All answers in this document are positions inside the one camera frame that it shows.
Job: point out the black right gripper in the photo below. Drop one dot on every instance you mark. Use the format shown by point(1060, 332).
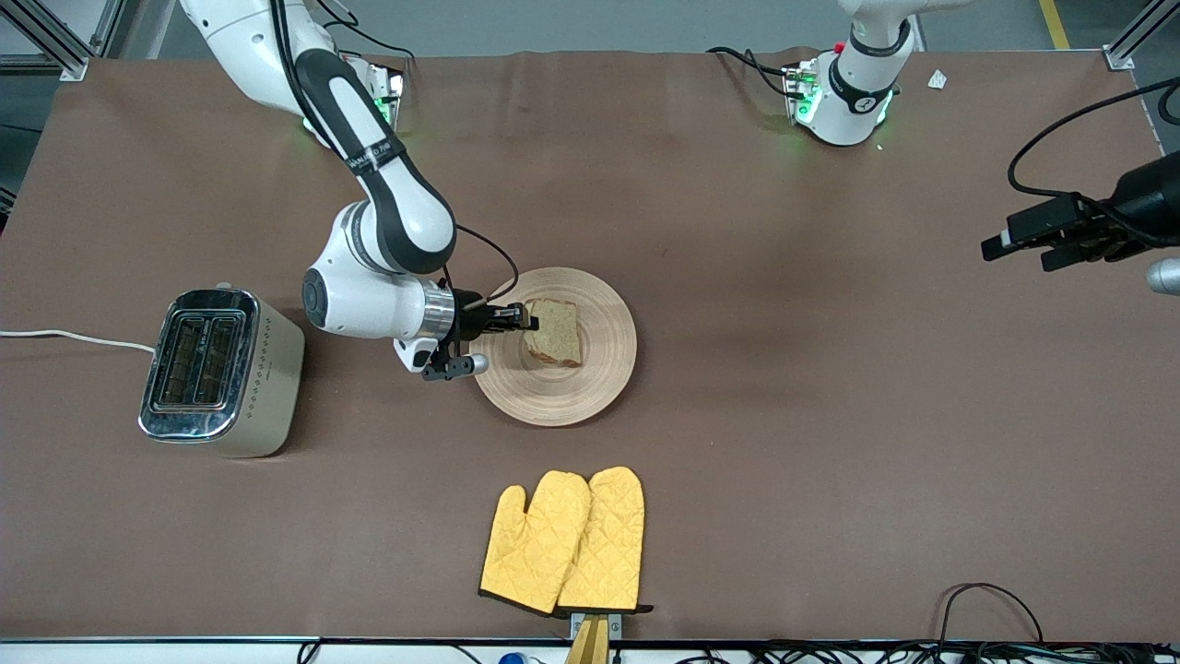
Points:
point(471, 322)

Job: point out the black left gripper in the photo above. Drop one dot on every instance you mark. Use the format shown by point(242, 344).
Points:
point(1139, 201)

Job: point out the brown toast slice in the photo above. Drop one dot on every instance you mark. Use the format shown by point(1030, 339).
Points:
point(556, 334)

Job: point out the round wooden plate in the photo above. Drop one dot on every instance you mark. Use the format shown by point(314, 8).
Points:
point(590, 387)

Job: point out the small white paper scrap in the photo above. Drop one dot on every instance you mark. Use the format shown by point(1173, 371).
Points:
point(937, 79)

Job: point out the yellow quilted oven mitt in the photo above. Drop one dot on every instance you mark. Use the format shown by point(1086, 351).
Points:
point(608, 544)
point(530, 549)

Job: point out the cream and chrome toaster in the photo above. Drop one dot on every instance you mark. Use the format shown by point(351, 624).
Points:
point(263, 378)

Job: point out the brown table cover sheet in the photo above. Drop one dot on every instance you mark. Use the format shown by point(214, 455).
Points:
point(784, 507)

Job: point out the aluminium frame profile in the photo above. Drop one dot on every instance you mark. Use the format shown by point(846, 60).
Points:
point(1129, 46)
point(55, 41)

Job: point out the wooden stick with metal bracket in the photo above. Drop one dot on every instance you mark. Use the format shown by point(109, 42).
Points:
point(590, 646)

